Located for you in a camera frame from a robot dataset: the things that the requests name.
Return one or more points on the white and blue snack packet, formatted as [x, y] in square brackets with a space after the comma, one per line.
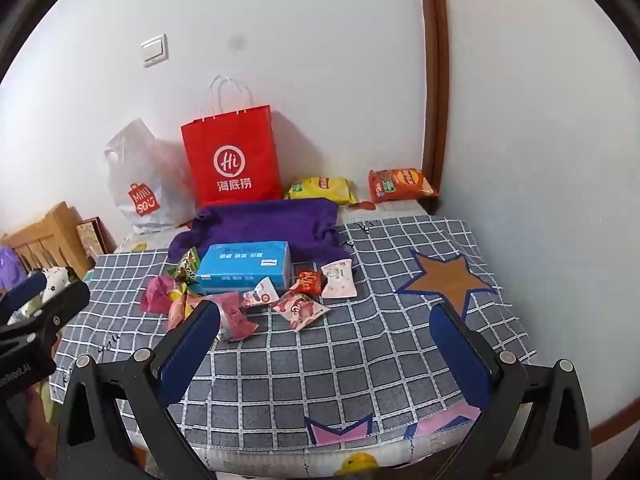
[260, 294]

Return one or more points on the dark framed box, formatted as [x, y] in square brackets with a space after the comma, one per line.
[92, 235]

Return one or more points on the wooden furniture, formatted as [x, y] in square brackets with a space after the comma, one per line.
[50, 230]

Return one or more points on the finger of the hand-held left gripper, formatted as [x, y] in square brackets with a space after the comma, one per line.
[65, 305]
[27, 287]

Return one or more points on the purple plastic bag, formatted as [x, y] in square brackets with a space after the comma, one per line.
[10, 265]

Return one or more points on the orange chip bag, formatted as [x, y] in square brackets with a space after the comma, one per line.
[400, 184]

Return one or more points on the yellow chip bag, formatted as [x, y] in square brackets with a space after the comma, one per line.
[320, 187]

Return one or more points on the puffy pink snack packet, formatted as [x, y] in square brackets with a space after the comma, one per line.
[232, 317]

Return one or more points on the yellow snack packet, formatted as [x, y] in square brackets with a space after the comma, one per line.
[187, 292]

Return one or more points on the white black-spotted plush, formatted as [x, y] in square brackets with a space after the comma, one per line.
[57, 280]

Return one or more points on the green snack packet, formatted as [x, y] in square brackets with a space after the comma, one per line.
[187, 262]

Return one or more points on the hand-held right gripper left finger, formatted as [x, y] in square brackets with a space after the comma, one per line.
[187, 350]

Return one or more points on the grey checked mat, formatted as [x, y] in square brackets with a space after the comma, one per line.
[325, 370]

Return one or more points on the blue tissue pack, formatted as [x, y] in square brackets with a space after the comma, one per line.
[240, 265]

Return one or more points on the pink packet with white lettering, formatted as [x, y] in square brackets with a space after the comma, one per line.
[299, 310]

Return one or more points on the red paper bag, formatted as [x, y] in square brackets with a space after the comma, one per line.
[235, 150]

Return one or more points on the small red snack packet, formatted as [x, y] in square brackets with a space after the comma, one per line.
[308, 281]

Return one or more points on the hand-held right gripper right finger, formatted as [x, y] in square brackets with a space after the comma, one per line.
[457, 355]

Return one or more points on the brown door frame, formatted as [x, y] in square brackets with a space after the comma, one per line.
[434, 60]

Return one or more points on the magenta snack packet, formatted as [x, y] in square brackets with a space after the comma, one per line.
[157, 292]

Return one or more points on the white light switch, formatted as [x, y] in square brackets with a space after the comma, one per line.
[154, 51]

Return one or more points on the pink peach candy packet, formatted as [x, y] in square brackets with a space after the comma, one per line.
[175, 314]

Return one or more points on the purple cloth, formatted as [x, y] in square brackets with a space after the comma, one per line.
[270, 220]

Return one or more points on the white plastic bag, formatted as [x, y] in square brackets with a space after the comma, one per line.
[145, 170]

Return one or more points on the white and pink snack packet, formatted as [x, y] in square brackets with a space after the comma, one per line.
[338, 278]

